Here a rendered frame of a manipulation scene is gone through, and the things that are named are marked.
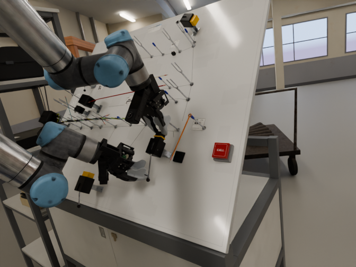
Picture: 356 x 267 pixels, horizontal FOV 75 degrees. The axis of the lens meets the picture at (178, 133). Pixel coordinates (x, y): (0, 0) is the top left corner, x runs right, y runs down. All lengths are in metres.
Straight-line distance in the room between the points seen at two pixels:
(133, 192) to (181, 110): 0.37
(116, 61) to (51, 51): 0.14
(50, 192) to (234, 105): 0.60
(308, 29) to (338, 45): 1.31
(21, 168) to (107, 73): 0.28
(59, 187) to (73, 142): 0.17
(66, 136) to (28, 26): 0.29
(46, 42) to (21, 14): 0.07
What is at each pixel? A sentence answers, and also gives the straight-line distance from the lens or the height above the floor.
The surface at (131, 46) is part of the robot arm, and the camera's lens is 0.70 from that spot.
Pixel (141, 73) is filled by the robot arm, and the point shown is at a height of 1.37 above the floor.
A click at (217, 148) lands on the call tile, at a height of 1.11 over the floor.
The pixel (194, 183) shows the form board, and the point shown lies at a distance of 0.79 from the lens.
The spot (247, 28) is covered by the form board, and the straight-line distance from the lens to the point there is 1.04.
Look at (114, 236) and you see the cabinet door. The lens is 1.12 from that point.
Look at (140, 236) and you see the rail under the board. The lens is 0.91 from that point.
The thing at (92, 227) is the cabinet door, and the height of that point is 0.72.
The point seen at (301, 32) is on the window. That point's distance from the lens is 10.89.
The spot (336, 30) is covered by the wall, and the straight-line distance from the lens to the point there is 11.35.
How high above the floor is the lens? 1.36
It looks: 15 degrees down
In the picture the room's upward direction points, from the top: 10 degrees counter-clockwise
